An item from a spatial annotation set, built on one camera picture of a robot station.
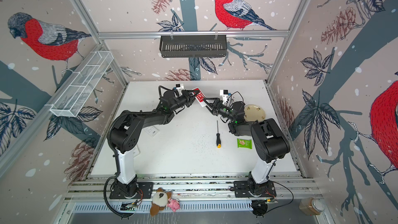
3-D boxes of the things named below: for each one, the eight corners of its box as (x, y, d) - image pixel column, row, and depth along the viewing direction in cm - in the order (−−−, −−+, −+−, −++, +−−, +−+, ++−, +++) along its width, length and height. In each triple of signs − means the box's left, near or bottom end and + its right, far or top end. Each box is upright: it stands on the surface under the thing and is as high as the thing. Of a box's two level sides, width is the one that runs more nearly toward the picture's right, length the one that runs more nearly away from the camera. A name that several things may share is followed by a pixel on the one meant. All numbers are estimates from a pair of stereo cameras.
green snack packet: (237, 147, 90) (238, 145, 88) (237, 140, 93) (237, 138, 91) (251, 149, 90) (252, 147, 87) (250, 141, 93) (252, 139, 90)
